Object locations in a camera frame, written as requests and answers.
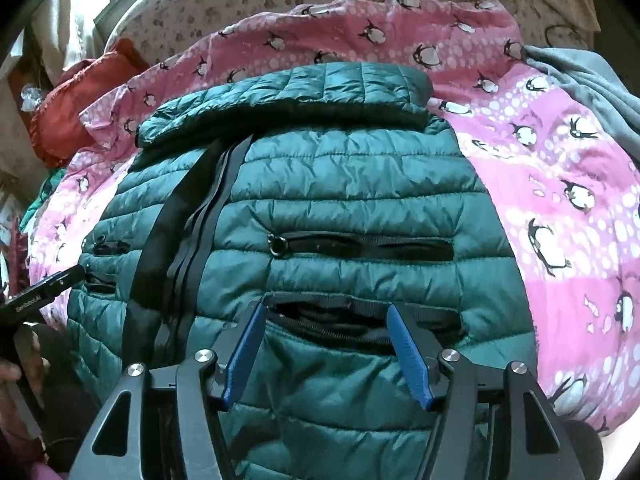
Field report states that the person's left hand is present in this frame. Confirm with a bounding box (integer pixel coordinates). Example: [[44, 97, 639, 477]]
[[0, 327, 48, 411]]

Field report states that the beige floral bed sheet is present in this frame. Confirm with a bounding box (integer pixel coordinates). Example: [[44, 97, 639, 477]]
[[92, 0, 601, 56]]

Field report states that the cream curtain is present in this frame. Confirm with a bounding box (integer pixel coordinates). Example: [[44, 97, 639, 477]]
[[30, 0, 111, 66]]

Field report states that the green cloth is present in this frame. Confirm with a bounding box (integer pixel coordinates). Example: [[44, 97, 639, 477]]
[[20, 170, 66, 241]]

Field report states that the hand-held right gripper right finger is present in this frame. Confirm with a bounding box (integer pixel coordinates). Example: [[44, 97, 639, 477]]
[[386, 302, 586, 480]]

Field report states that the grey fleece cloth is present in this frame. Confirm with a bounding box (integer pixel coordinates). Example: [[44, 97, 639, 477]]
[[522, 45, 640, 171]]

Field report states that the red ruffled pillow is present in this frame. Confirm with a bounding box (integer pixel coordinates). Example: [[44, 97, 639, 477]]
[[27, 37, 151, 168]]

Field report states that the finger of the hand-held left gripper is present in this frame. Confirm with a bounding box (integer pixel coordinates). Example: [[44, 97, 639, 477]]
[[47, 265, 87, 293]]

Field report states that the teal quilted puffer jacket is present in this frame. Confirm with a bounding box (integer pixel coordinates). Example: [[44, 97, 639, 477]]
[[65, 62, 538, 480]]

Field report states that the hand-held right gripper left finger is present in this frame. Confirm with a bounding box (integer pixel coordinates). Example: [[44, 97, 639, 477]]
[[67, 302, 266, 480]]

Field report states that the dark red cloth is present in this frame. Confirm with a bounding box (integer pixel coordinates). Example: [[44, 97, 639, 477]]
[[0, 230, 31, 301]]

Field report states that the pink penguin print blanket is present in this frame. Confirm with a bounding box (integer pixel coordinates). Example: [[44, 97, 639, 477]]
[[27, 0, 640, 436]]

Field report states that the clear crumpled plastic bag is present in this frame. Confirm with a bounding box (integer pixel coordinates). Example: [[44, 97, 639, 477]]
[[22, 85, 48, 111]]

